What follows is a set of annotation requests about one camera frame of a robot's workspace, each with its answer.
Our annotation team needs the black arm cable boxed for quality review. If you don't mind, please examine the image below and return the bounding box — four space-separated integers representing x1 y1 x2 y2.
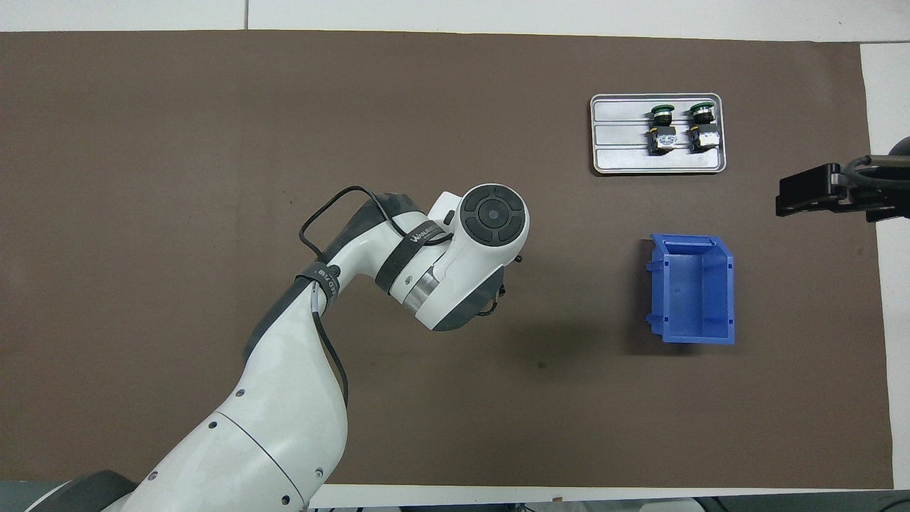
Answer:
298 186 456 410
845 154 910 189

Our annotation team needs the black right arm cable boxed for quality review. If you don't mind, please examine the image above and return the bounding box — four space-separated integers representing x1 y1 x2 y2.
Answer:
845 154 910 189

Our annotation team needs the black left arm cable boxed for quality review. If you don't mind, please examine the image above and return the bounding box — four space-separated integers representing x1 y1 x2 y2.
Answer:
298 186 456 410

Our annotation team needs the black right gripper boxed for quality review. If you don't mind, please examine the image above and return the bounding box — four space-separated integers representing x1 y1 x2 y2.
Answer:
775 158 910 223

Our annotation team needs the blue plastic bin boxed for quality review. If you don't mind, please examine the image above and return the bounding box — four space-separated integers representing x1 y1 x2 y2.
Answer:
644 233 737 346

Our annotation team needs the brown table mat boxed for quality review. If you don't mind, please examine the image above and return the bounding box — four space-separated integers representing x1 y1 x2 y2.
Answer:
0 30 895 490

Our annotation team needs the green push button switch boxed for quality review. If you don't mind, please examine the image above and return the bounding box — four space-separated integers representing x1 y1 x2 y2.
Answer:
646 105 678 156
685 102 719 154

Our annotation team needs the silver metal tray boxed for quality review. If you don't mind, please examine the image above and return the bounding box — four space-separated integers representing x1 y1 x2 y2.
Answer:
589 93 727 176

